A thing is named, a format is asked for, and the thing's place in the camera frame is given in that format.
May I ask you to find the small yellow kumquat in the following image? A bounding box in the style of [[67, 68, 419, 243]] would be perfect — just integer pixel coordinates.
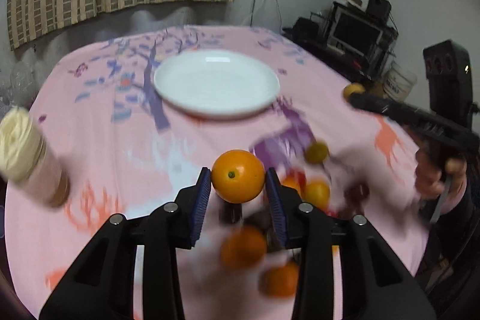
[[343, 83, 365, 102]]

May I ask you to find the yellow-green small fruit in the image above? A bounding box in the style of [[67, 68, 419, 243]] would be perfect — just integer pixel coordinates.
[[304, 141, 329, 165]]

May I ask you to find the orange mandarin with green navel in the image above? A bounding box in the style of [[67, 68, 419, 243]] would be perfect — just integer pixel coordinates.
[[211, 149, 265, 204]]

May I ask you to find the yellow-orange tomato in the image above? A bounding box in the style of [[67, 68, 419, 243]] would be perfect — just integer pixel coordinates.
[[281, 175, 302, 196]]

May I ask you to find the rough-skinned orange mandarin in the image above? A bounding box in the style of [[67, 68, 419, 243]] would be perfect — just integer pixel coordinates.
[[220, 226, 268, 271]]

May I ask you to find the person's right hand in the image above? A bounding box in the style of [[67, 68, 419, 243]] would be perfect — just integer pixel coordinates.
[[415, 149, 467, 200]]

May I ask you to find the white plastic bucket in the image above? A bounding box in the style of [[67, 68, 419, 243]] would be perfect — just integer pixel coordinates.
[[382, 61, 417, 101]]

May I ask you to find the black monitor on shelf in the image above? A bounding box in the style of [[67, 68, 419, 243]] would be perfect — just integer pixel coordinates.
[[325, 1, 399, 58]]

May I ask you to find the pink deer-print tablecloth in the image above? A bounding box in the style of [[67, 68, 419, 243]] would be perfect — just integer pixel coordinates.
[[5, 26, 428, 315]]

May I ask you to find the jar with cream lid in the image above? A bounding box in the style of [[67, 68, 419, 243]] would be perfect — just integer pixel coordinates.
[[1, 107, 70, 208]]

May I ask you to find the white oval plate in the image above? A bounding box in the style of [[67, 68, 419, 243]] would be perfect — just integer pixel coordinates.
[[153, 49, 281, 119]]

